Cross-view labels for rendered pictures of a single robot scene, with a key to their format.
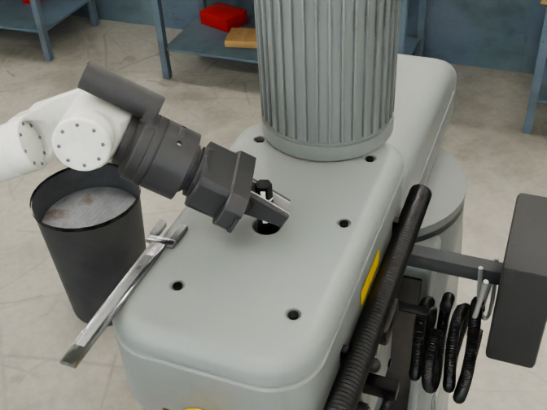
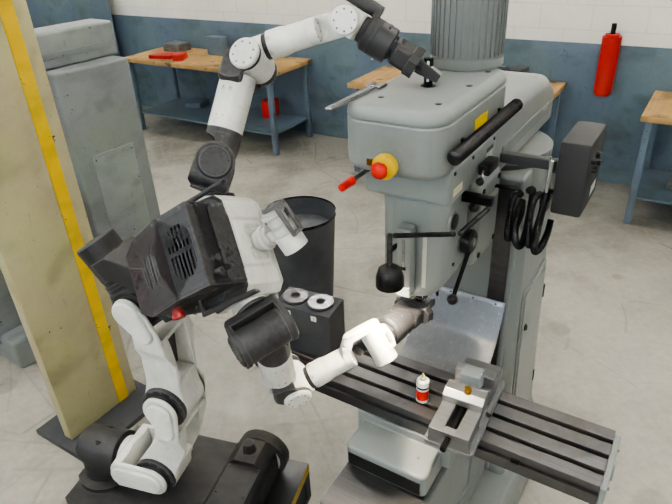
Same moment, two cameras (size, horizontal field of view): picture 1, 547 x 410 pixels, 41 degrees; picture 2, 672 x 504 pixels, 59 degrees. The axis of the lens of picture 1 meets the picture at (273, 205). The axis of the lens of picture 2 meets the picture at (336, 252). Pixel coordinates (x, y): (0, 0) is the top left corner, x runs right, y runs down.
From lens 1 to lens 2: 0.79 m
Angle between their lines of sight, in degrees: 11
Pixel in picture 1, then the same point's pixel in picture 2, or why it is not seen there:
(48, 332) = not seen: hidden behind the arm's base
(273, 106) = (436, 42)
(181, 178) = (389, 44)
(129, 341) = (356, 112)
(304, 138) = (452, 56)
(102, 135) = (354, 14)
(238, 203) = (415, 58)
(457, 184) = (547, 145)
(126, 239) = (322, 244)
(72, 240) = not seen: hidden behind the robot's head
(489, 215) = (590, 271)
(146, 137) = (374, 22)
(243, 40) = not seen: hidden behind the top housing
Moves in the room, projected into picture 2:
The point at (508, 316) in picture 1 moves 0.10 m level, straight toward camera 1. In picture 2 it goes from (563, 178) to (553, 192)
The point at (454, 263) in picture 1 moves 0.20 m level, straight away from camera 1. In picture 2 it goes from (535, 158) to (548, 136)
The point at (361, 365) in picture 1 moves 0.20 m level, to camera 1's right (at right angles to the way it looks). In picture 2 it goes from (471, 142) to (563, 143)
